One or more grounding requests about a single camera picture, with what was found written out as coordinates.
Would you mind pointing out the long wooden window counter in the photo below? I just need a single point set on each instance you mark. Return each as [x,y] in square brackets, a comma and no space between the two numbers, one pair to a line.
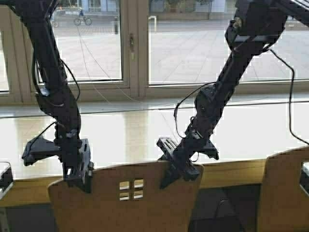
[245,136]

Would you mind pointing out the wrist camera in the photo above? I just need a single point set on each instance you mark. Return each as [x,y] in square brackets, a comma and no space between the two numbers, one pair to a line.
[209,150]
[39,148]

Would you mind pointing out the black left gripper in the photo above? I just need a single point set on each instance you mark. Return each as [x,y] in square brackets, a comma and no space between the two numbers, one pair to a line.
[75,156]

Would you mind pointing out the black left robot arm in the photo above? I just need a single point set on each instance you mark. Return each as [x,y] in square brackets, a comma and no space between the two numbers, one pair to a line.
[55,99]

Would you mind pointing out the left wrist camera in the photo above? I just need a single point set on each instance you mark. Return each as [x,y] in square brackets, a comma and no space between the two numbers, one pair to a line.
[39,148]

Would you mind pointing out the wooden chair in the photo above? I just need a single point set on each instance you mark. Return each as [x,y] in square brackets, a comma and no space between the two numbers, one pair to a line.
[125,198]
[283,202]

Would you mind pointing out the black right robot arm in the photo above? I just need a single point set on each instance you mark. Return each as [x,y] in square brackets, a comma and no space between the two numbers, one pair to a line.
[256,26]

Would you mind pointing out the robot base left corner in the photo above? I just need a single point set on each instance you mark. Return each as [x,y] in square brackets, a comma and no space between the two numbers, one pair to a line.
[6,178]

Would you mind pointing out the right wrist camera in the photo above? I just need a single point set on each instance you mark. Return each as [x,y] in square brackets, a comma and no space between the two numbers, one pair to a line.
[209,150]

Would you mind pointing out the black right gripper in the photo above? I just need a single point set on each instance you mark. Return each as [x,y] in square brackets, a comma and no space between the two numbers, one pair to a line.
[179,165]

